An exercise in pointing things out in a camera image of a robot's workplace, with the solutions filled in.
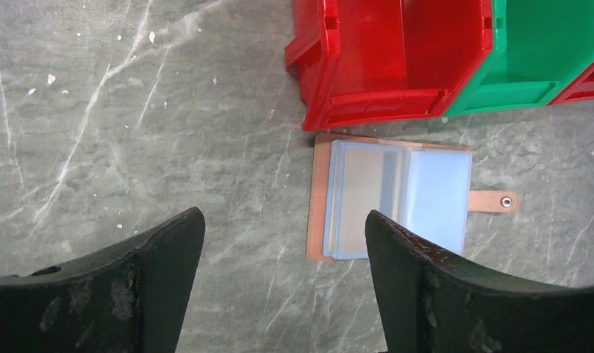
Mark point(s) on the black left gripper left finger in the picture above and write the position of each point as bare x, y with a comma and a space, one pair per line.
131, 296

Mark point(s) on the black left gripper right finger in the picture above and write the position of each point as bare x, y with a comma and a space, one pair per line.
433, 300

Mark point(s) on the tan leather card holder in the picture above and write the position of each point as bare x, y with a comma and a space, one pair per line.
434, 199

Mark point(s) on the silver card in holder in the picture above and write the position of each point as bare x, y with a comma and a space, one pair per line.
371, 179

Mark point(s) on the red bin with black card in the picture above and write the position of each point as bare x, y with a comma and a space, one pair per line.
361, 62

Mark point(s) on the red bin with gold card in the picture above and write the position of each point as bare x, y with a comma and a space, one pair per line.
581, 89

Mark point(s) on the green plastic bin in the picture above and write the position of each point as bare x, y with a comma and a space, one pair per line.
540, 47

